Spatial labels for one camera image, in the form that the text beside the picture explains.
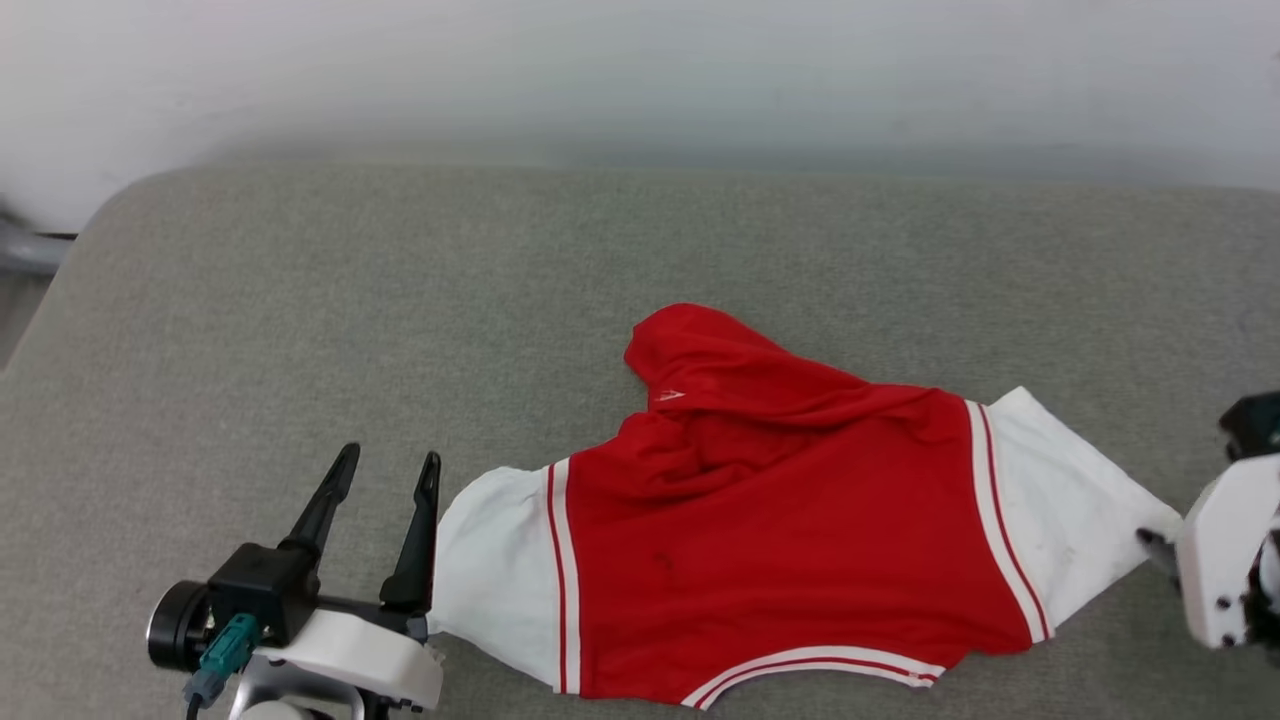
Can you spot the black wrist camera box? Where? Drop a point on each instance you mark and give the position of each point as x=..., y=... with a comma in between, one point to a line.
x=1255, y=425
x=265, y=585

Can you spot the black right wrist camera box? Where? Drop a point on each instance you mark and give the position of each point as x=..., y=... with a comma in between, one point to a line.
x=1255, y=425

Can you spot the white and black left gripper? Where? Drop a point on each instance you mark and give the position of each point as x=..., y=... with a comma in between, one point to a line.
x=370, y=655

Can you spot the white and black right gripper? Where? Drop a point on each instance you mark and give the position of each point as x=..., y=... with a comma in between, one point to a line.
x=1225, y=550

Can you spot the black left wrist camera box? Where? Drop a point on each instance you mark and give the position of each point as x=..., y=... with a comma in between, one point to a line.
x=265, y=585

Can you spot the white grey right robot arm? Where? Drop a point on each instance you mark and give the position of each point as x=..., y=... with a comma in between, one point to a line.
x=1270, y=610

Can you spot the teal left camera plug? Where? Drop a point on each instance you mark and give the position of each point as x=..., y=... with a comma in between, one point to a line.
x=228, y=650

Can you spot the red and white basketball jersey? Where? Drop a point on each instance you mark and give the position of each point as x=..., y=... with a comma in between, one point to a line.
x=780, y=540

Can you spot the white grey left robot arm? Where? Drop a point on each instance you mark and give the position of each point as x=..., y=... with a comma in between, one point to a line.
x=290, y=692

